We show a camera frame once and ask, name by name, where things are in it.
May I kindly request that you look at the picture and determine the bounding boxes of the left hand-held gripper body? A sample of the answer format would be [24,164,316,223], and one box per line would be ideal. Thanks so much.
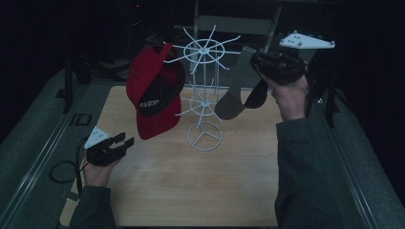
[84,126,126,167]

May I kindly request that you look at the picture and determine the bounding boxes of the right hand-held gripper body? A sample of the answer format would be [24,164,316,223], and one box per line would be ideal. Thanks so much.
[262,30,336,85]

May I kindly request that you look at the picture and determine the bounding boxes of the white wire display rack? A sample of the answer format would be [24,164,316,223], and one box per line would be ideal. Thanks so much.
[162,24,242,153]

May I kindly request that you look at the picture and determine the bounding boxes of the red baseball cap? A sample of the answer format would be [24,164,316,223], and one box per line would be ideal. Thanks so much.
[125,43,186,141]

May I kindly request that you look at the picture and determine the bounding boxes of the person's right hand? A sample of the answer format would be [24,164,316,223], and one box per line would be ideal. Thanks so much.
[260,72,310,123]

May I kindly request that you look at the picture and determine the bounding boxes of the black metal stand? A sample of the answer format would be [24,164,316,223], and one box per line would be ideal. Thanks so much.
[61,47,130,115]
[305,47,342,129]

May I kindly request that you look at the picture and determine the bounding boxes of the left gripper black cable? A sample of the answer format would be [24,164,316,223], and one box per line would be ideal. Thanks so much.
[75,135,91,196]

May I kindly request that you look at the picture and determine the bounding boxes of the grey metal desk frame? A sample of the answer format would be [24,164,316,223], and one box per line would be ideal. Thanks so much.
[190,0,285,55]

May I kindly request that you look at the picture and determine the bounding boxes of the black floor bracket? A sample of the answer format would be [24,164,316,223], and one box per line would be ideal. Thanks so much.
[69,113,93,127]

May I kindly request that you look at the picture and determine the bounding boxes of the looped black cable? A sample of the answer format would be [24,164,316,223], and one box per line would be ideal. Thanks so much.
[49,160,79,184]

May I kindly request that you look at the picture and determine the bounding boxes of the metal frame rail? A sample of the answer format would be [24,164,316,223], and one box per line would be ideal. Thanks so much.
[313,94,380,229]
[0,84,94,229]

